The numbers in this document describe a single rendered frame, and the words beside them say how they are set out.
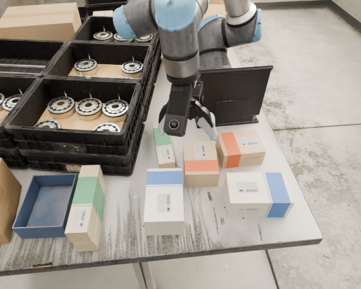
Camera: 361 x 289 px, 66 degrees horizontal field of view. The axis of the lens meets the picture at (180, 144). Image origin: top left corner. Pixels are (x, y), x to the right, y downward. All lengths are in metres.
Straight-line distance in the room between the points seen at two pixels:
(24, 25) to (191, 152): 1.20
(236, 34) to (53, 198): 0.90
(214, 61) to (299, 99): 1.71
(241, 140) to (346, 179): 1.25
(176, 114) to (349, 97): 2.51
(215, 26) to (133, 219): 0.79
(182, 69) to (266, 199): 0.52
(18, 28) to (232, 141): 1.31
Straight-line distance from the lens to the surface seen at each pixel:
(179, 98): 0.60
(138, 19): 0.67
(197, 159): 1.00
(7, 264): 1.03
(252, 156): 1.07
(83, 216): 0.87
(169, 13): 0.53
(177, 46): 0.55
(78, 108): 1.15
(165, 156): 1.03
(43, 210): 1.07
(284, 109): 2.59
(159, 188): 0.91
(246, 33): 1.15
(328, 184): 2.13
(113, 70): 1.40
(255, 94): 1.19
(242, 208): 0.93
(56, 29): 1.79
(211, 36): 1.18
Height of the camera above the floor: 1.54
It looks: 46 degrees down
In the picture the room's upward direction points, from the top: straight up
